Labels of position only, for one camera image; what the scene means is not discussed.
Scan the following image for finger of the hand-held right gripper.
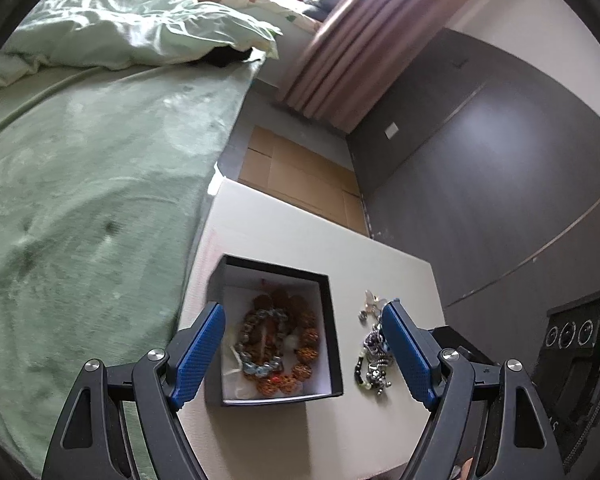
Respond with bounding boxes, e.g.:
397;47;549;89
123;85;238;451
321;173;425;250
430;325;503;368

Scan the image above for black cloth item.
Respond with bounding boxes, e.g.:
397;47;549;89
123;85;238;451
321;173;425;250
195;45;253;68

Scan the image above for grey-blue chain bracelet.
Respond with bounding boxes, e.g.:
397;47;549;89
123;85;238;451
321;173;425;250
235;310;288;378

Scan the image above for silver charm bracelet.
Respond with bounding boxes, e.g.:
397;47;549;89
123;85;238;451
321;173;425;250
364;322;395;393

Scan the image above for flattened cardboard sheets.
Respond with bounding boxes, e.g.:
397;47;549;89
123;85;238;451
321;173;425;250
237;126;371;237

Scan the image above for bed with green sheet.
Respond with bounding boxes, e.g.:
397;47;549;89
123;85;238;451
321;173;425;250
0;52;261;466

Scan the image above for pale green duvet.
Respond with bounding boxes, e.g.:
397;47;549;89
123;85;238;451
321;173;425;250
0;0;283;98

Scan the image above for black jewelry box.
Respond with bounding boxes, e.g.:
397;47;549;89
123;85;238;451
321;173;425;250
206;255;343;407

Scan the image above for pink curtain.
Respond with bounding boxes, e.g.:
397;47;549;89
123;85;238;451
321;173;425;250
275;0;448;133

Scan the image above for black bead bracelet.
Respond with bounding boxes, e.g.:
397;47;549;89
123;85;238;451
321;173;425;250
352;345;376;390

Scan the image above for small crystal charm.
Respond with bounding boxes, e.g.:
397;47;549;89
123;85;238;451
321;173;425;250
357;289;388;322

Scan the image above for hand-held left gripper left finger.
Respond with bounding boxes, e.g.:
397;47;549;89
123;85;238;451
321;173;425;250
41;301;227;480

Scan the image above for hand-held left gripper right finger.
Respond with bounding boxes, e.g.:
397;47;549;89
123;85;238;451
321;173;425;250
380;300;566;480

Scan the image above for brown bead bracelet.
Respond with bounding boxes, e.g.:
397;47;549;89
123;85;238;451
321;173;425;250
252;292;321;398

